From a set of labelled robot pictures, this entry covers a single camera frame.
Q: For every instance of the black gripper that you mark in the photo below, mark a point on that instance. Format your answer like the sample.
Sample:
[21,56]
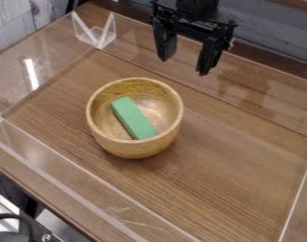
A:
[196,19]

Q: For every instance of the clear acrylic corner bracket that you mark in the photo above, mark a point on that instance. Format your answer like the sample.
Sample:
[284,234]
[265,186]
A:
[97,36]

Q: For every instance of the green rectangular block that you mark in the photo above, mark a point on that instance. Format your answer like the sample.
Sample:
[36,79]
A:
[136,122]

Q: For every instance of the black metal table bracket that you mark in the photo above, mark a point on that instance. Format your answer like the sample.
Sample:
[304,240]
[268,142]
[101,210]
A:
[42,234]

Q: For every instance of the brown wooden bowl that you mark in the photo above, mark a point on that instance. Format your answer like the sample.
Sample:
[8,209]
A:
[160,103]

